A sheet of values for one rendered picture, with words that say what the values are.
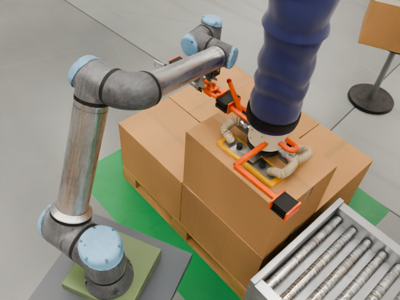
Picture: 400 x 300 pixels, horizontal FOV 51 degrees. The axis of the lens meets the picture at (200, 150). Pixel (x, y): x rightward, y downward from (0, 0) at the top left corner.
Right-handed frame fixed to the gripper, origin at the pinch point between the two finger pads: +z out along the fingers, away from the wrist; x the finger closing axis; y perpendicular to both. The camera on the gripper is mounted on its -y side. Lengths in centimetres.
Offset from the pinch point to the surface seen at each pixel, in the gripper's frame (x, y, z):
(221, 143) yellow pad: -12.2, 27.4, 10.7
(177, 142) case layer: -2, -15, 53
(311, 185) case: 2, 69, 13
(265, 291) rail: -33, 82, 48
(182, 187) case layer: -19, 10, 56
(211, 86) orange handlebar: 0.8, 5.3, -1.7
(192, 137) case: -18.7, 14.7, 13.3
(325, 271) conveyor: 3, 93, 58
